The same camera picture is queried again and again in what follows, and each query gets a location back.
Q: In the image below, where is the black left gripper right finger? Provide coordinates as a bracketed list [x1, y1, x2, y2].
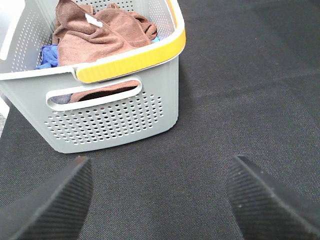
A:
[227, 155, 320, 240]

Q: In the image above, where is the brown towel with white tag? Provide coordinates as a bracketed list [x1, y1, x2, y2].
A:
[52, 0, 158, 67]

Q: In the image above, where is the black table mat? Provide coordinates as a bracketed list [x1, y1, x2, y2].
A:
[0, 0, 320, 240]

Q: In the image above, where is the brown towel in basket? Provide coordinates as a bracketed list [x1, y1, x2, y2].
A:
[69, 80, 139, 103]

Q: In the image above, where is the blue towel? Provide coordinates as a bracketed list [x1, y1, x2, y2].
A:
[35, 44, 59, 70]

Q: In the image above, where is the grey perforated laundry basket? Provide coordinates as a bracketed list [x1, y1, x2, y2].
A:
[0, 0, 186, 154]

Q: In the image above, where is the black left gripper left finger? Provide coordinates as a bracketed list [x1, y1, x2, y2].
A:
[0, 156, 93, 240]

